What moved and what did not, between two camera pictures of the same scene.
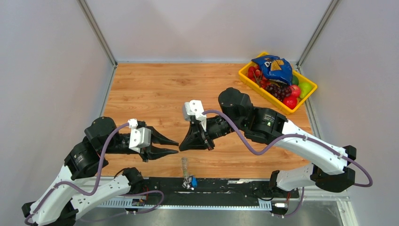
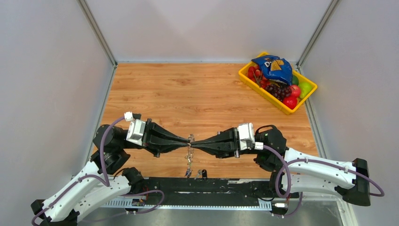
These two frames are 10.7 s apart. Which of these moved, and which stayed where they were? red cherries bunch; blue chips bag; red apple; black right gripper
Moved: black right gripper
Stayed: blue chips bag; red cherries bunch; red apple
